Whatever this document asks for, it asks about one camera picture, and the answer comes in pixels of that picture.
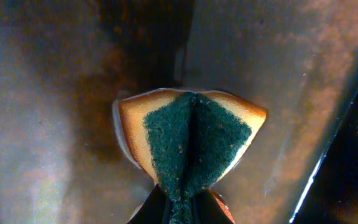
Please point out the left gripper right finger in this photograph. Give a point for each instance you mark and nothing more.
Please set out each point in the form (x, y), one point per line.
(207, 209)

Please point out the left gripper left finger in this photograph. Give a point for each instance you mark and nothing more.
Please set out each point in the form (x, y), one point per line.
(155, 210)

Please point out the orange green sponge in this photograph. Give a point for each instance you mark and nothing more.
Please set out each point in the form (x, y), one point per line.
(186, 141)

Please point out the black rectangular tray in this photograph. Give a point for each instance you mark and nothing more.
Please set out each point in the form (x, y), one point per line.
(63, 63)

